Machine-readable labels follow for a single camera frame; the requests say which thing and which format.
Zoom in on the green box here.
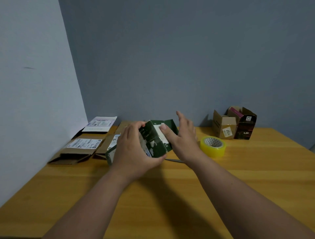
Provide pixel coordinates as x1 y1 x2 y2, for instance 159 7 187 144
105 119 179 166

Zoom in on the person's left forearm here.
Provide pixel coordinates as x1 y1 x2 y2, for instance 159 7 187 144
43 170 128 239

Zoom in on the small brown cardboard box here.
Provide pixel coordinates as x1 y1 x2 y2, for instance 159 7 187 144
212 110 238 140

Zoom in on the black box white label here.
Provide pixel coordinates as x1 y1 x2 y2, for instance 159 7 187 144
71 116 118 140

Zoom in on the person's right forearm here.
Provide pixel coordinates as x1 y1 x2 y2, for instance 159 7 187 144
191 152 315 239

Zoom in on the person's left hand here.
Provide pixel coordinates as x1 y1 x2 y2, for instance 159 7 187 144
109 120 167 185

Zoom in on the pink and black carton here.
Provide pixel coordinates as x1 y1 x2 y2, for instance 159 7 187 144
227 106 258 140

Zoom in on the plain brown carton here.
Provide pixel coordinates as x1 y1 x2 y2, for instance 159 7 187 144
114 120 151 135

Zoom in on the brown carton with label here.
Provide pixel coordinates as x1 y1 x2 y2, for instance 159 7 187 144
92 134 121 160

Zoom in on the person's right hand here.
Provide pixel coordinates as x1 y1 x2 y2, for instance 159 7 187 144
159 111 205 166

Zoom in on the yellow tape roll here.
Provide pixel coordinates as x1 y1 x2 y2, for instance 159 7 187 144
200 136 227 159

